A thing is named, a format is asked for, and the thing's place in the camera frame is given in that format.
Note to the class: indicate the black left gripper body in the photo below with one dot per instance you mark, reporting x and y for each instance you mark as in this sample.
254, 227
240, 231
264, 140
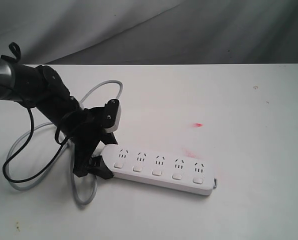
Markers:
83, 128

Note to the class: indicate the white five-outlet power strip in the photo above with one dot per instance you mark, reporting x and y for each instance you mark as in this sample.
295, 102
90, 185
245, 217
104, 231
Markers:
160, 169

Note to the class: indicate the white backdrop cloth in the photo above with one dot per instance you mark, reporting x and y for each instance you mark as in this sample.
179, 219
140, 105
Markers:
151, 32

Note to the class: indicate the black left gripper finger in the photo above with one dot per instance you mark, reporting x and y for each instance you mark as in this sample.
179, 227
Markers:
108, 138
97, 167

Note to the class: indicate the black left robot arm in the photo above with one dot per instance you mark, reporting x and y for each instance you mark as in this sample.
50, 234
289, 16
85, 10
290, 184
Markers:
41, 87

